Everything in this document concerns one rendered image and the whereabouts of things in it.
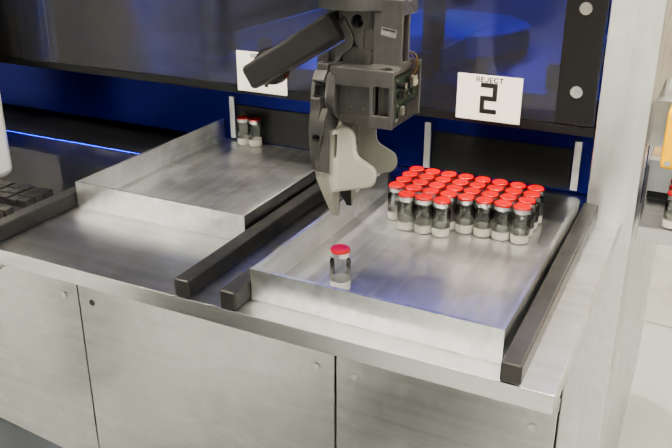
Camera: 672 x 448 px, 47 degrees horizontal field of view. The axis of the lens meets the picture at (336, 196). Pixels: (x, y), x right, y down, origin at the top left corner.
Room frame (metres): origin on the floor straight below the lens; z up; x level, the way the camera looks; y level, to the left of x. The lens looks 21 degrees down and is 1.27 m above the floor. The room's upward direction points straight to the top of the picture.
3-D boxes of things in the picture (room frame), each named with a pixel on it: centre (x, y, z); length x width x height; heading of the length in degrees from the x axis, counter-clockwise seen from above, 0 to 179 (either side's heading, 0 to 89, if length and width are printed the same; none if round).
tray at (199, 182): (1.04, 0.15, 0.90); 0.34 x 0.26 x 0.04; 154
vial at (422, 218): (0.86, -0.11, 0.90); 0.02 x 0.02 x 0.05
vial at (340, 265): (0.72, 0.00, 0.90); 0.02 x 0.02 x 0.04
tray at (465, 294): (0.79, -0.11, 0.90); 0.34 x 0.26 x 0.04; 153
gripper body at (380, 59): (0.71, -0.03, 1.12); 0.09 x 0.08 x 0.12; 64
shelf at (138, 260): (0.91, 0.03, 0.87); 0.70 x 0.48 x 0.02; 64
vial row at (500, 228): (0.87, -0.15, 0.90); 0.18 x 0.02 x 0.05; 63
